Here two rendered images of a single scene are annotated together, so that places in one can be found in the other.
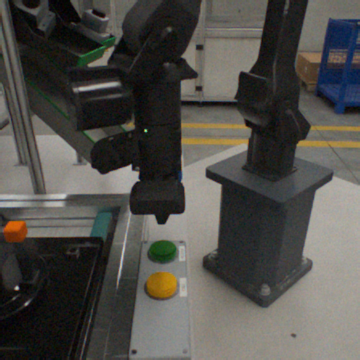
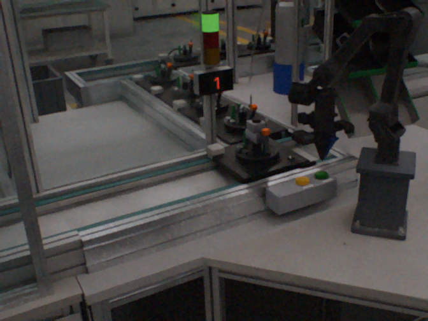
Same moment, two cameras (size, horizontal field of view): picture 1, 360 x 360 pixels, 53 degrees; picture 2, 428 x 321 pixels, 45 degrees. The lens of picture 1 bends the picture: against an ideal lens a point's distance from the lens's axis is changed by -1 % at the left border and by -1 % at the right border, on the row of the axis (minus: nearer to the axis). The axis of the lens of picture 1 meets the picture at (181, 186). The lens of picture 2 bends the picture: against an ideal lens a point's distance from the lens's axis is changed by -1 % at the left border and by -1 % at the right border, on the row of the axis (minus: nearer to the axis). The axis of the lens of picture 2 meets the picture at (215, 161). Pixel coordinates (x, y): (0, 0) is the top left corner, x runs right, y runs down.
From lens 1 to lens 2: 1.19 m
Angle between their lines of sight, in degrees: 56
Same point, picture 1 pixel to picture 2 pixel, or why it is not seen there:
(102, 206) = (332, 153)
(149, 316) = (285, 185)
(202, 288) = (340, 213)
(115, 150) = (305, 116)
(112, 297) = (284, 176)
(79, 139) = (344, 116)
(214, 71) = not seen: outside the picture
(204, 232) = not seen: hidden behind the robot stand
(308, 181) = (388, 169)
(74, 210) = not seen: hidden behind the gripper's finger
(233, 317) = (334, 225)
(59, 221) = (314, 153)
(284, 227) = (367, 188)
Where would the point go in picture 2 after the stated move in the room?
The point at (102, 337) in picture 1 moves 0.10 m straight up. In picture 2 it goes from (267, 180) to (267, 149)
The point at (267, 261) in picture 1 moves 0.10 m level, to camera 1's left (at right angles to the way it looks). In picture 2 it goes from (361, 206) to (337, 192)
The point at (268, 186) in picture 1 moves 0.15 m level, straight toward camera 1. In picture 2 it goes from (367, 162) to (313, 169)
